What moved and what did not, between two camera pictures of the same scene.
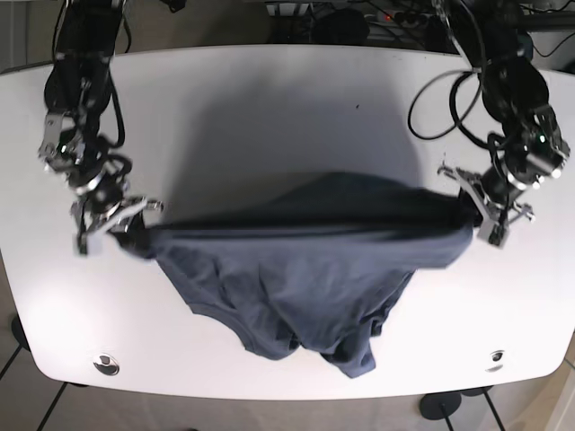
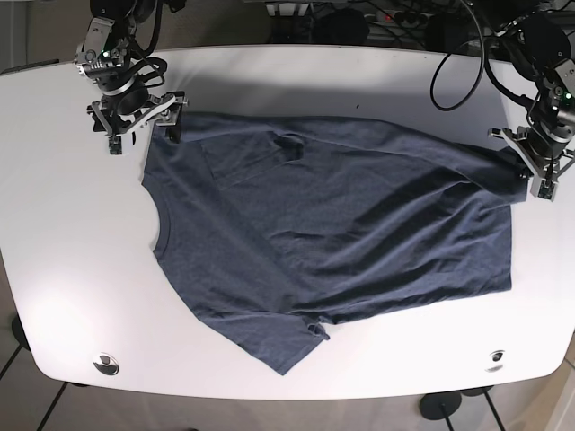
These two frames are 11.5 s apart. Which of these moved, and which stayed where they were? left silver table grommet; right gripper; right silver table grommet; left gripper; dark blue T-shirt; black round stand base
Moved: right gripper; left gripper; dark blue T-shirt
Stayed: right silver table grommet; black round stand base; left silver table grommet
